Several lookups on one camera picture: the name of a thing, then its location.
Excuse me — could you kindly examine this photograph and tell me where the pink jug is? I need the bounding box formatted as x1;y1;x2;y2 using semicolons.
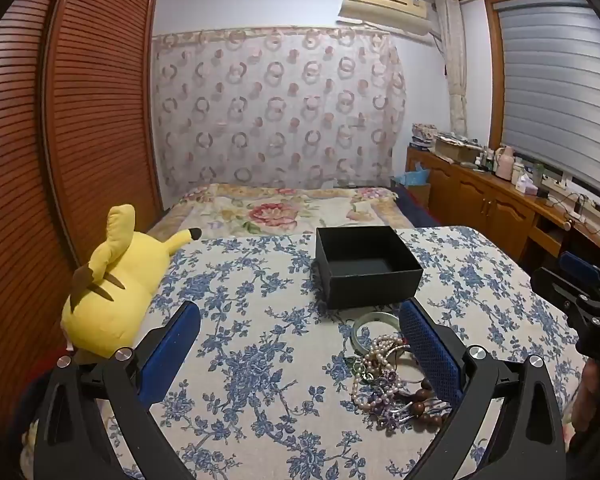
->
496;145;515;181

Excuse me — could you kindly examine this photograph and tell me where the brown wooden bead bracelet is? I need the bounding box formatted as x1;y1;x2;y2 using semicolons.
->
375;379;453;433

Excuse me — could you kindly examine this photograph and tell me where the black cable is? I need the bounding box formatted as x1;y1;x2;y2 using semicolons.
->
545;192;600;241

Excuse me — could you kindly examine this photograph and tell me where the cream window curtain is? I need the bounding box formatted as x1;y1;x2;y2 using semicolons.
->
435;0;468;133

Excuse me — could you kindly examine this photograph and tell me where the wooden sideboard cabinet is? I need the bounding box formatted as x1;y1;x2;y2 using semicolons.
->
406;146;600;271

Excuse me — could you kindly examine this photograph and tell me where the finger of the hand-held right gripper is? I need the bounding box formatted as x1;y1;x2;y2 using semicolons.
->
530;251;600;311

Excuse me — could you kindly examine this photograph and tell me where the grey window blind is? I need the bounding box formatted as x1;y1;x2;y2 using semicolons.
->
495;0;600;203

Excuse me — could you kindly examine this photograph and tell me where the cardboard box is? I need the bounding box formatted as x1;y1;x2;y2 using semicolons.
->
432;137;483;163

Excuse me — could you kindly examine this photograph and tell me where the wooden louvered wardrobe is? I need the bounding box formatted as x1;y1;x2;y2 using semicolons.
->
0;0;163;461

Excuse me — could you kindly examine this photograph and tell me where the dark blue blanket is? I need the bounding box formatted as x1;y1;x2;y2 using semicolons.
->
392;187;443;228

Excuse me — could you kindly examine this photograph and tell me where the wooden window frame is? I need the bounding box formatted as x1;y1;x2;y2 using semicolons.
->
484;0;511;153

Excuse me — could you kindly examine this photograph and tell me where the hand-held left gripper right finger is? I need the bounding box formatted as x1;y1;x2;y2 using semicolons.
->
397;299;567;480

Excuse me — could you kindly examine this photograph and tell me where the purple bead bracelet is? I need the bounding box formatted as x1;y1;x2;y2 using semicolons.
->
365;374;421;431

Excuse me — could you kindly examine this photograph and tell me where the circle patterned wall curtain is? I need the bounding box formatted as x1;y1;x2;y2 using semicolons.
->
151;26;408;196

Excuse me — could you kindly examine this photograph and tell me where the person's right hand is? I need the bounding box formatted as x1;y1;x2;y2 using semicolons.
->
572;357;600;433

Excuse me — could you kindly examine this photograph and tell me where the patterned fabric stack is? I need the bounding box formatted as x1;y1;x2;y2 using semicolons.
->
410;122;453;151

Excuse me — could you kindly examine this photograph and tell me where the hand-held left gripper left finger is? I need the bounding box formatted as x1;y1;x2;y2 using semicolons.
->
32;301;203;480

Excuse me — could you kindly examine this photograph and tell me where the yellow plush toy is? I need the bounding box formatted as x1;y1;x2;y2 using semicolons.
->
61;204;202;363

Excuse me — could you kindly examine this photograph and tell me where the blue tissue bag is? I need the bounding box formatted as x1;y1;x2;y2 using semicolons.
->
391;162;431;188

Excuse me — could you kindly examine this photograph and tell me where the floral bed quilt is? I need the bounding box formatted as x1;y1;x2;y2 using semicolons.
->
145;183;413;241

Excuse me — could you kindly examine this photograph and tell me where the cream air conditioner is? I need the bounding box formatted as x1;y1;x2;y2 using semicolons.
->
337;0;431;36

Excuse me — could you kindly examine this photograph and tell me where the black box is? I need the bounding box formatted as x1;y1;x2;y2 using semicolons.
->
314;226;424;311

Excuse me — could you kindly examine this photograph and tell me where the blue floral cloth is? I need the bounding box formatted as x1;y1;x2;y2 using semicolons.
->
100;225;583;480

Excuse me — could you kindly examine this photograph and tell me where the pale green jade bangle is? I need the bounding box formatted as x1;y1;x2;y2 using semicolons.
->
351;311;403;356

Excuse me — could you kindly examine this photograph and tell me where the pearl necklace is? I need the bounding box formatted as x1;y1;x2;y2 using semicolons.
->
351;335;411;416

